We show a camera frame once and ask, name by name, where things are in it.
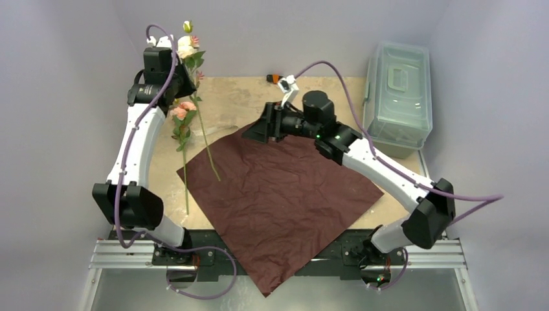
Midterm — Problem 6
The peach flower stem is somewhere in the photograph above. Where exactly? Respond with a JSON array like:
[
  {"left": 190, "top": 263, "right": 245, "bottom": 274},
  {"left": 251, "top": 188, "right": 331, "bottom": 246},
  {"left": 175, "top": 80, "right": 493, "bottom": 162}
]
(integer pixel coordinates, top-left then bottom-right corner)
[{"left": 168, "top": 99, "right": 198, "bottom": 216}]

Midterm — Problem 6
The white flower stem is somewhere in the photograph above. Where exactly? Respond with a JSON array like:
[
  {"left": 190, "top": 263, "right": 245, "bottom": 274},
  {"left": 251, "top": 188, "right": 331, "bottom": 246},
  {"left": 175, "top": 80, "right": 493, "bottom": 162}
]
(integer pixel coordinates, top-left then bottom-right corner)
[{"left": 172, "top": 20, "right": 221, "bottom": 181}]

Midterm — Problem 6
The dark red wrapping paper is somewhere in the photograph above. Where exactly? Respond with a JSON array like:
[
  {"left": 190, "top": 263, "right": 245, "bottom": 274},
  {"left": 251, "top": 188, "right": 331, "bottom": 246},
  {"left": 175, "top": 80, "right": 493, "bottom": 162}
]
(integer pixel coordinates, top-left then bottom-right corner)
[{"left": 186, "top": 131, "right": 383, "bottom": 296}]

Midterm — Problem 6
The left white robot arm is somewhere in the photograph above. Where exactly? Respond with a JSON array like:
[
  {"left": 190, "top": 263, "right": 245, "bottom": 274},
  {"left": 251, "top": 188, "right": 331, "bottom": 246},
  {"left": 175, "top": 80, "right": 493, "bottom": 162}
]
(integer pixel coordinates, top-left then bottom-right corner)
[{"left": 92, "top": 47, "right": 196, "bottom": 265}]

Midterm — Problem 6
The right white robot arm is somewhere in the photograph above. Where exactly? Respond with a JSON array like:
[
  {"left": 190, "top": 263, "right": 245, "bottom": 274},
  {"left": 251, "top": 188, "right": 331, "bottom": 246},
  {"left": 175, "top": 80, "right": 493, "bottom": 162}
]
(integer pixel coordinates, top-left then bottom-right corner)
[{"left": 242, "top": 91, "right": 455, "bottom": 264}]

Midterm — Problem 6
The orange black small clip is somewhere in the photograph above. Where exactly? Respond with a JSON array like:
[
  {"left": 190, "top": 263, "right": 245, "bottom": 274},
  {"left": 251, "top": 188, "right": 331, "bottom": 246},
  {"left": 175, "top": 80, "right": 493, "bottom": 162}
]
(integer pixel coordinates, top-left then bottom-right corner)
[{"left": 265, "top": 74, "right": 282, "bottom": 84}]

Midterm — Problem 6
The cream ribbon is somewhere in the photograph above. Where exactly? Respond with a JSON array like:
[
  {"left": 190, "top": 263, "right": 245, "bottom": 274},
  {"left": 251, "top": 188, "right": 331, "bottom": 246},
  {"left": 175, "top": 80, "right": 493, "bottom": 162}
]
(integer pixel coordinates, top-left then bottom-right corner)
[{"left": 192, "top": 124, "right": 239, "bottom": 136}]

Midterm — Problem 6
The clear plastic storage box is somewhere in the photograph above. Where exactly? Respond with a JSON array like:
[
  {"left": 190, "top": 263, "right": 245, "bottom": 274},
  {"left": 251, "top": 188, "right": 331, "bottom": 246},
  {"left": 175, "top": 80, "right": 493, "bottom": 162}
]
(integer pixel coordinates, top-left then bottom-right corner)
[{"left": 363, "top": 41, "right": 433, "bottom": 159}]

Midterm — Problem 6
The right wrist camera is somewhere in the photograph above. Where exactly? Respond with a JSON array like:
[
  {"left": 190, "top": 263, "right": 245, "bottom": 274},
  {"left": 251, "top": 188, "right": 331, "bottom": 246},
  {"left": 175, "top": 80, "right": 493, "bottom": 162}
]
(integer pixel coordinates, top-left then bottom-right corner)
[{"left": 277, "top": 75, "right": 299, "bottom": 108}]

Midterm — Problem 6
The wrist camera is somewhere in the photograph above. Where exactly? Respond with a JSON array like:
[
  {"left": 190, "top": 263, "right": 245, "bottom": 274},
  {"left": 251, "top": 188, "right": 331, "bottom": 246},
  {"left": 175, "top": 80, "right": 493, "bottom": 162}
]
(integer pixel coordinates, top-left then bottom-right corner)
[
  {"left": 146, "top": 34, "right": 177, "bottom": 51},
  {"left": 277, "top": 75, "right": 299, "bottom": 108}
]

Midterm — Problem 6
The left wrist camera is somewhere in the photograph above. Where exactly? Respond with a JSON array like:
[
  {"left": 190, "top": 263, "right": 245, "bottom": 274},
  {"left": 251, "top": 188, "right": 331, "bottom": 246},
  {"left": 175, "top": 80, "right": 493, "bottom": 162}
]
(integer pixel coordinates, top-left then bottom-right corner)
[{"left": 146, "top": 34, "right": 177, "bottom": 51}]

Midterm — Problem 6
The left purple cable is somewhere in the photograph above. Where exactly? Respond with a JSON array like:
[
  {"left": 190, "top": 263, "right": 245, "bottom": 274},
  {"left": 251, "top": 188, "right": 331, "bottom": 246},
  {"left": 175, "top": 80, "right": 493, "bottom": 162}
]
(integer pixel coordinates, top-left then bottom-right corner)
[{"left": 112, "top": 23, "right": 238, "bottom": 301}]

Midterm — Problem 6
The aluminium rail frame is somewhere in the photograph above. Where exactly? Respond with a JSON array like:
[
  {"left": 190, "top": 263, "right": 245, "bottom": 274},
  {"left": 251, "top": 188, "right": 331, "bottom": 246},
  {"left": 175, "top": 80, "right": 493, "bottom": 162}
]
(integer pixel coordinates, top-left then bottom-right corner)
[{"left": 89, "top": 229, "right": 466, "bottom": 284}]

